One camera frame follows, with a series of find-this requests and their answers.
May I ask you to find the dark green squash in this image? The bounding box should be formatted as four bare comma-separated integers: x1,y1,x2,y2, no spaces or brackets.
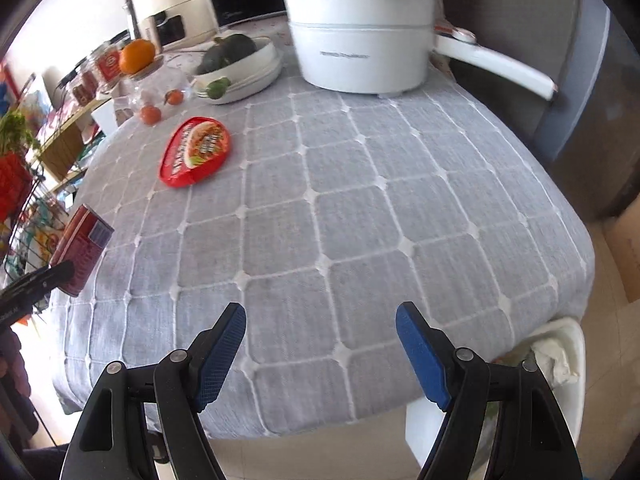
196,33,258,76

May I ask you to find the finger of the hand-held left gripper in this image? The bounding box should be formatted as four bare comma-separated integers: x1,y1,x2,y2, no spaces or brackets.
0,262,76,311

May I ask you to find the cream air fryer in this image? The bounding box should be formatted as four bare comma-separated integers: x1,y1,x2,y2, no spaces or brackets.
129,0,218,53

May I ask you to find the grey refrigerator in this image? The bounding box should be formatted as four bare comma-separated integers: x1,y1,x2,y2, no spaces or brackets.
440,0,640,221

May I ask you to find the white bowl with dark vegetable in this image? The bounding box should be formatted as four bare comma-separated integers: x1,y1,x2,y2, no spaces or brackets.
192,35,283,106

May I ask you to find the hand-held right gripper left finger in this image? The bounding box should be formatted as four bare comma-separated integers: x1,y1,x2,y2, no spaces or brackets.
61,302,248,480

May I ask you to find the glass jar with wooden lid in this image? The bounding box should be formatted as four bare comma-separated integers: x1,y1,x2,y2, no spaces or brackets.
112,55,196,112

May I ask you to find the white electric pot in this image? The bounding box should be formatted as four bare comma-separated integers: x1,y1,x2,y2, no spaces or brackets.
278,0,558,101

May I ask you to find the grey checked tablecloth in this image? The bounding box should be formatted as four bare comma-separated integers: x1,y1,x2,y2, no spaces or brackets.
50,25,597,441

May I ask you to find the crumpled white tissue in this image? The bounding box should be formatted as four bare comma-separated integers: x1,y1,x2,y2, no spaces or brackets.
532,337,576,387

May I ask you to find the green plant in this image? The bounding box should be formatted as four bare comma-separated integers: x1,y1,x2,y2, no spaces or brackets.
0,110,42,157

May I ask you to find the black wire rack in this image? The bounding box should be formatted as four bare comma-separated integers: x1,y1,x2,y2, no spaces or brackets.
0,170,67,287

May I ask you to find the white trash bin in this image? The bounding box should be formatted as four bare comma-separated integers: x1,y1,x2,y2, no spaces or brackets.
405,317,587,480

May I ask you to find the red tin can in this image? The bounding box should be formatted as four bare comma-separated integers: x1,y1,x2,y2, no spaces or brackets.
49,203,115,298

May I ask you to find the wooden shelf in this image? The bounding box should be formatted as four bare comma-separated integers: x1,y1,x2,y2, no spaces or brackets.
30,99,112,182

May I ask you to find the red oval food packet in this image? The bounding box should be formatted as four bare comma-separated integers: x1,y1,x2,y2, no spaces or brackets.
159,116,234,188

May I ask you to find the orange fruit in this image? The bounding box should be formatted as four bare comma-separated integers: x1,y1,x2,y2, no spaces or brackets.
120,39,157,74

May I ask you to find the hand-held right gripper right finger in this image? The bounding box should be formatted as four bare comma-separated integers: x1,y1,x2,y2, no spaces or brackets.
395,301,583,480

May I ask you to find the person's left hand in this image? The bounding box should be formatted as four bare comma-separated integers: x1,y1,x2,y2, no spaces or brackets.
0,332,26,402

